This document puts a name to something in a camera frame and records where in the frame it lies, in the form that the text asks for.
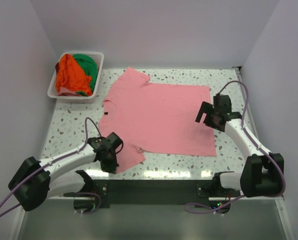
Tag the white plastic basket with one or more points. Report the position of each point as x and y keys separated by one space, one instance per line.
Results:
x=52 y=92

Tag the aluminium frame rail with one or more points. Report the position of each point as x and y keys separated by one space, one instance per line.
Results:
x=238 y=71

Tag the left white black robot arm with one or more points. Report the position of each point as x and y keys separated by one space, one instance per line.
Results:
x=37 y=180

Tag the green t shirt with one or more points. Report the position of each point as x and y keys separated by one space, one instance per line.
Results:
x=86 y=62

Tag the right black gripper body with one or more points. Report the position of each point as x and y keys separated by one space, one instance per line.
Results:
x=216 y=113

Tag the orange t shirt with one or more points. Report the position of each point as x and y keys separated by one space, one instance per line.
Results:
x=72 y=77

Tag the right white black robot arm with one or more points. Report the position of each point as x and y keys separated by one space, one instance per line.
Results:
x=263 y=172

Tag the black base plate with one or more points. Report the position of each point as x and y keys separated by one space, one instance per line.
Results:
x=104 y=193

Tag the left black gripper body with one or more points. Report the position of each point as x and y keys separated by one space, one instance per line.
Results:
x=111 y=157

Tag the pink t shirt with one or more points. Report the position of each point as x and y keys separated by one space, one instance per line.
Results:
x=157 y=118

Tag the dark red garment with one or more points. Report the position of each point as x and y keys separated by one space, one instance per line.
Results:
x=57 y=67

